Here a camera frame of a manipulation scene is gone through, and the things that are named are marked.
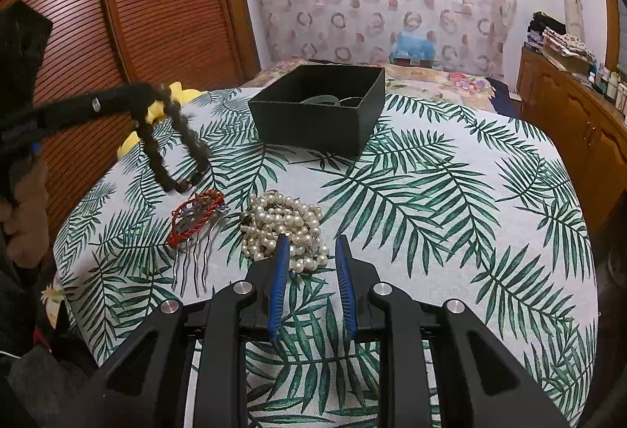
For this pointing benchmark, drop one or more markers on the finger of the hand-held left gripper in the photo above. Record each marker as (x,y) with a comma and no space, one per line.
(98,104)

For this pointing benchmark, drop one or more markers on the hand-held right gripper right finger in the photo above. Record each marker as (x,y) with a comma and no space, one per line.
(344,286)

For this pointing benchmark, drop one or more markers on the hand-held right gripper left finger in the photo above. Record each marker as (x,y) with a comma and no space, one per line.
(280,281)

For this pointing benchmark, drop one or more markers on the red braided hair comb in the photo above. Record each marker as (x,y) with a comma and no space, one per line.
(191,220)

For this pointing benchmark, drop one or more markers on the black jewelry box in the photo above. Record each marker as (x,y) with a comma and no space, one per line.
(313,124)

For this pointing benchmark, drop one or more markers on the person's left hand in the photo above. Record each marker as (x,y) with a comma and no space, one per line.
(27,212)

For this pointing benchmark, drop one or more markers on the yellow plush toy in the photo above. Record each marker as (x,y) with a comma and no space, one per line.
(157,109)

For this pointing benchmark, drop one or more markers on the green leaf print cloth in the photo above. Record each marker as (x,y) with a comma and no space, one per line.
(416,212)

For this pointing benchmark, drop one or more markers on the wooden louvered wardrobe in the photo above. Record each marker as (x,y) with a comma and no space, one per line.
(147,7)

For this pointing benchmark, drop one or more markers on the dark blue bed sheet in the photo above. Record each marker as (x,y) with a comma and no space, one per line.
(504,97)

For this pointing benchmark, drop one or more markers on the light blue plush toy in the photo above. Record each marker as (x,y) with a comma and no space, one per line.
(414,47)

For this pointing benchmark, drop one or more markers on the wooden side cabinet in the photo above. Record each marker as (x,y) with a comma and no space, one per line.
(573,124)

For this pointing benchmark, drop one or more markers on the stack of folded fabrics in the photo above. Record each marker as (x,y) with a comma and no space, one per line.
(558,39)

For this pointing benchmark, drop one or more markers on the row of cosmetic bottles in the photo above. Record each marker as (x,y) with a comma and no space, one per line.
(610,85)

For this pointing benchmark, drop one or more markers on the wooden window frame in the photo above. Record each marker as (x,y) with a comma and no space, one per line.
(611,17)

